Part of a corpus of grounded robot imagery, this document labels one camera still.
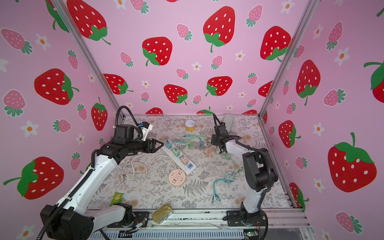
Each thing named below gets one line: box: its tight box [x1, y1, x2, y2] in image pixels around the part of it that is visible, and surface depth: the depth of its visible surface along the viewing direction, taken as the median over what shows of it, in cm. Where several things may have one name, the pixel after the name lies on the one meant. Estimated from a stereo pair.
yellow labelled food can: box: [185, 119, 195, 133], surface depth 110 cm
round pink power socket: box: [168, 169, 186, 187], surface depth 87 cm
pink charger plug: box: [181, 156, 190, 165], surface depth 90 cm
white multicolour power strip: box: [161, 140, 197, 175], surface depth 92 cm
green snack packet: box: [110, 192, 125, 207], surface depth 82 cm
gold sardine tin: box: [151, 203, 173, 224], surface depth 75 cm
